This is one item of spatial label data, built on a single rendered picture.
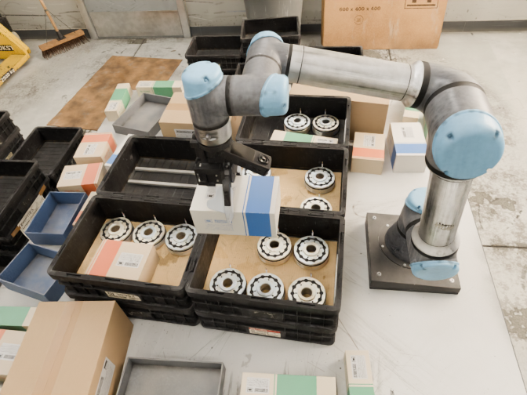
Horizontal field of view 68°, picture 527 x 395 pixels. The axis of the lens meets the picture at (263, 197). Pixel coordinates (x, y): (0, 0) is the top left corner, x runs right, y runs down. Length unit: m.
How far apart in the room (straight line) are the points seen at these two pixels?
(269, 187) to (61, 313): 0.67
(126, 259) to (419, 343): 0.86
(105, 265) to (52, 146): 1.56
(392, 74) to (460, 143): 0.20
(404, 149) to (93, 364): 1.25
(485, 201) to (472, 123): 1.90
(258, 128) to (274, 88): 0.91
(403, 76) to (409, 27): 3.09
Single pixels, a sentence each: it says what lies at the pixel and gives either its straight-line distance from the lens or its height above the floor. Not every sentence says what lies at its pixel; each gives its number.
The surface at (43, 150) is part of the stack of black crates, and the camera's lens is 2.67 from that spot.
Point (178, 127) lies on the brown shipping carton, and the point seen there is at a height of 0.84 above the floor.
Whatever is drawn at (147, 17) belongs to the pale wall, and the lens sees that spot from 4.43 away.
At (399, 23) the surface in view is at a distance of 3.93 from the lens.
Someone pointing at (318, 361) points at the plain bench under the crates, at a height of 0.70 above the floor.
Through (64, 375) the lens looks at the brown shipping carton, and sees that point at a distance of 1.16.
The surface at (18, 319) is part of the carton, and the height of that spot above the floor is 0.76.
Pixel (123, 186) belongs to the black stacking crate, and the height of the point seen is 0.83.
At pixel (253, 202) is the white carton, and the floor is 1.14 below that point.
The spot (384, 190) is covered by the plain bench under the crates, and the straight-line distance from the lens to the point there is 1.56.
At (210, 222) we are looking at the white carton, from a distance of 0.96.
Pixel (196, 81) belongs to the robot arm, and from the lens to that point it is 0.72.
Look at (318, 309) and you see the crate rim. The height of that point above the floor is 0.93.
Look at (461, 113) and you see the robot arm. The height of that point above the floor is 1.38.
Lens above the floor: 1.82
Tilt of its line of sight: 48 degrees down
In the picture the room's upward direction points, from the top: 6 degrees counter-clockwise
